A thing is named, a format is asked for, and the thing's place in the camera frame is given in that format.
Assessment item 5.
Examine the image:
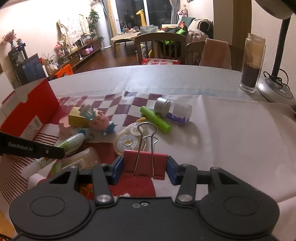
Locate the wooden tv console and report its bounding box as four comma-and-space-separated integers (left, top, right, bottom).
47, 39, 102, 81

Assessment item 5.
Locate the yellow giraffe toy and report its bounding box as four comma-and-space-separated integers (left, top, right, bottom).
136, 9, 147, 27

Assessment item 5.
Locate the dark blue appliance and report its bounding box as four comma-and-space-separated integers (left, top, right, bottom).
15, 53, 46, 85

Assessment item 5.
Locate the pink pig toy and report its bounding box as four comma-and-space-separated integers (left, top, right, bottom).
79, 104, 116, 135

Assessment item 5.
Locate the clear plastic swab box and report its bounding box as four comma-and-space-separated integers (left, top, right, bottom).
50, 147, 101, 176

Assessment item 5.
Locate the red cardboard box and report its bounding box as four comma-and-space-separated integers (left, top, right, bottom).
1, 79, 59, 141

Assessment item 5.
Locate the chair with pink towel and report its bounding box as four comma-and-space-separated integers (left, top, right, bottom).
186, 38, 244, 71

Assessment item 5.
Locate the green marker pen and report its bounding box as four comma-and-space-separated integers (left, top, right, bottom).
140, 106, 171, 134

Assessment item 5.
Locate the orange gift box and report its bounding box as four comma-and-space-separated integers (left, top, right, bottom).
54, 64, 74, 79

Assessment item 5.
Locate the glass jar dark liquid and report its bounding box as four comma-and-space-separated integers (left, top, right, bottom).
239, 33, 265, 93

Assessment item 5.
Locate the red checkered table mat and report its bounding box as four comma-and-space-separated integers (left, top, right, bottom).
0, 90, 164, 204

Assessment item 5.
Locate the grey desk lamp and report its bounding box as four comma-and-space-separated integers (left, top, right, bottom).
257, 1, 295, 108

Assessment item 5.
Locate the oval coffee table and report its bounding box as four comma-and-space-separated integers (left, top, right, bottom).
111, 31, 140, 57

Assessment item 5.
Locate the white green tube bottle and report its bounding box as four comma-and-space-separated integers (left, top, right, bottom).
54, 133, 85, 156

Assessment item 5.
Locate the wooden dining chair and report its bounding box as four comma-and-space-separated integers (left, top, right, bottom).
134, 32, 186, 65

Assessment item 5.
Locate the clear jar with blue beads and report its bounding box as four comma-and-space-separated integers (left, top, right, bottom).
154, 97, 192, 125

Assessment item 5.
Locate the yellow small box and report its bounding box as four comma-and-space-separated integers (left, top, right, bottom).
68, 106, 90, 128

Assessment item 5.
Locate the red binder clip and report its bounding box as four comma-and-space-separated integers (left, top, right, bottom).
123, 121, 168, 180

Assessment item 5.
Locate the white plastic bag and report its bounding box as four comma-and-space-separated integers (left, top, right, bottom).
140, 25, 159, 35

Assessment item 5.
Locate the clear correction tape dispenser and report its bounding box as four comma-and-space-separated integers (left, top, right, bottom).
113, 117, 148, 156

